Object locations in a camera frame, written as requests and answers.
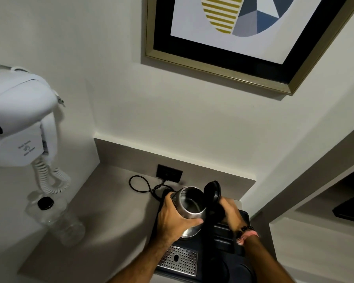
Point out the black wall outlet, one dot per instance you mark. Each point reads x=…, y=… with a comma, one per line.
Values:
x=169, y=173

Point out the person's left forearm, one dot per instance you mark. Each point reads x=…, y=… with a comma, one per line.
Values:
x=144, y=262

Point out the person's right forearm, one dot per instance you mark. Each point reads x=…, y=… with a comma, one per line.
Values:
x=265, y=262

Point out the perforated metal drip grate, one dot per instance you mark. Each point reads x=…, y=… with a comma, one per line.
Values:
x=178, y=260

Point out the person's left thumb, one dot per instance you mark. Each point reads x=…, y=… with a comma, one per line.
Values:
x=192, y=223

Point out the steel electric kettle black lid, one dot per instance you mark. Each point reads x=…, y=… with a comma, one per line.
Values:
x=191, y=203

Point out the person's right fingers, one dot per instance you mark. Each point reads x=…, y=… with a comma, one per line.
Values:
x=222, y=205

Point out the person's right hand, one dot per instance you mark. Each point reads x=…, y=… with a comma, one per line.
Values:
x=233, y=215

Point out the pink wristband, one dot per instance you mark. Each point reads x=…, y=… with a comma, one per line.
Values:
x=247, y=237

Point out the clear plastic bottle black cap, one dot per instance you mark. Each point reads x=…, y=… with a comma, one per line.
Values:
x=59, y=221

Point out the white wall hair dryer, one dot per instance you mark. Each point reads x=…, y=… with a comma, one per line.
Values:
x=20, y=114

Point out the gold framed abstract picture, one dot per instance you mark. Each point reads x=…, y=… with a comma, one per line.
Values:
x=224, y=53

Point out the person's left hand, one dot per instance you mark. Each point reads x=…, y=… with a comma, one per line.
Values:
x=171, y=221

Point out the black plastic tray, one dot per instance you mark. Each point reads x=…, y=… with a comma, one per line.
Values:
x=224, y=256

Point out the black flat box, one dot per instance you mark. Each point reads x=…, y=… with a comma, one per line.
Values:
x=351, y=209

